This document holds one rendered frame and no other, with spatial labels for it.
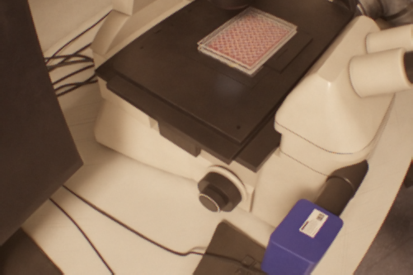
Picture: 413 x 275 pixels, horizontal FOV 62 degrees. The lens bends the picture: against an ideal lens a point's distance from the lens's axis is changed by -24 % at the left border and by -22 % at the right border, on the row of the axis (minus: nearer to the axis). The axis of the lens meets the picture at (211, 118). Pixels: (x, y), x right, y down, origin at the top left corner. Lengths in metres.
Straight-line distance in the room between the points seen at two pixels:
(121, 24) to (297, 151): 0.34
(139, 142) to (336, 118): 0.36
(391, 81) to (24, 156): 0.39
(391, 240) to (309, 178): 1.11
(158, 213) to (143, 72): 0.22
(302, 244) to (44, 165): 0.29
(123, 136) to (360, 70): 0.43
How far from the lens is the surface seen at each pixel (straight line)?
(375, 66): 0.41
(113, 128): 0.72
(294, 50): 0.58
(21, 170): 0.45
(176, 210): 0.66
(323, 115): 0.42
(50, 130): 0.45
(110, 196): 0.69
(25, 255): 0.68
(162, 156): 0.67
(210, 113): 0.50
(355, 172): 0.47
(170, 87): 0.53
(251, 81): 0.54
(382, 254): 1.54
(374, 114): 0.48
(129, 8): 0.66
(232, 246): 0.61
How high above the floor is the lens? 1.32
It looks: 48 degrees down
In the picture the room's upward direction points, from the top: 2 degrees counter-clockwise
